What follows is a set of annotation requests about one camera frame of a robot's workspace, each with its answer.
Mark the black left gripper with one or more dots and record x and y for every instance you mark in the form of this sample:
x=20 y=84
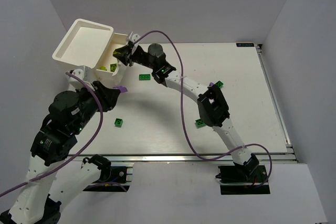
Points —
x=104 y=95

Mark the green small lego left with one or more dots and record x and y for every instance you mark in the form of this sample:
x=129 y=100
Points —
x=118 y=122

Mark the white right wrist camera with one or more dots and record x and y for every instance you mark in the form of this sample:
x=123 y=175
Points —
x=133 y=39

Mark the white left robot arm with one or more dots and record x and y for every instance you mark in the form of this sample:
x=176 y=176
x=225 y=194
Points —
x=49 y=153

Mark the lime lego with stud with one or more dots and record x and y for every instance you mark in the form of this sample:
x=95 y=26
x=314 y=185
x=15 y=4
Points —
x=113 y=67

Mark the white drawer cabinet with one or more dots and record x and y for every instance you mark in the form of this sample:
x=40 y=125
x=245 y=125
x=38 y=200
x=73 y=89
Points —
x=91 y=44

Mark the green lego beside purple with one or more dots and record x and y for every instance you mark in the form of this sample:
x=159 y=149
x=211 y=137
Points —
x=219 y=84

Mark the green flat lego long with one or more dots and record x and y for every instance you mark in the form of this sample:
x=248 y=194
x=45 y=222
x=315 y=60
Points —
x=144 y=77

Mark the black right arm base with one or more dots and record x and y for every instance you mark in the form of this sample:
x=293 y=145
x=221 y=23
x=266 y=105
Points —
x=233 y=182

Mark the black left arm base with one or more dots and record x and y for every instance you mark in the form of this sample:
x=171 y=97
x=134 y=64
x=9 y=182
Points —
x=118 y=179

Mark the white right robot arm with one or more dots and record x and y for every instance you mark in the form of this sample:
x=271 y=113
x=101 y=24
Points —
x=212 y=106

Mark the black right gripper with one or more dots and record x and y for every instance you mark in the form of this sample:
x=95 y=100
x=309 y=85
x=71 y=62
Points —
x=130 y=54

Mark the lime square lego brick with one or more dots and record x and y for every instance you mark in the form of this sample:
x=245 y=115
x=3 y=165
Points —
x=103 y=68

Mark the green lego brick lower right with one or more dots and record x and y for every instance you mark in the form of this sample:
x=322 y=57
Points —
x=199 y=123

